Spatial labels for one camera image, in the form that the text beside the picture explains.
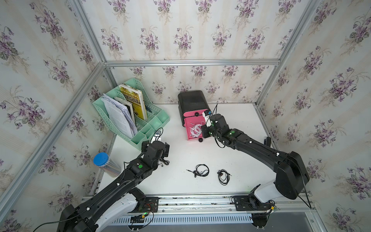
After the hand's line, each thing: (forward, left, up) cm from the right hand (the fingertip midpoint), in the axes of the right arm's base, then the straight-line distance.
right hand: (203, 126), depth 84 cm
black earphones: (-15, +22, -17) cm, 32 cm away
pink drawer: (+11, +8, -9) cm, 16 cm away
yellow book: (+18, +44, +7) cm, 48 cm away
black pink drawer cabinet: (+18, +7, 0) cm, 19 cm away
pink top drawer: (+12, +7, -1) cm, 14 cm away
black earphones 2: (-20, +1, -16) cm, 26 cm away
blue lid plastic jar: (-24, +49, -6) cm, 55 cm away
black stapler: (0, -44, -15) cm, 47 cm away
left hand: (-11, +25, -2) cm, 27 cm away
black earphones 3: (-23, -12, -17) cm, 31 cm away
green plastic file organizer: (+13, +32, -10) cm, 36 cm away
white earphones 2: (+2, +5, -13) cm, 14 cm away
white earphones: (-2, +4, -1) cm, 5 cm away
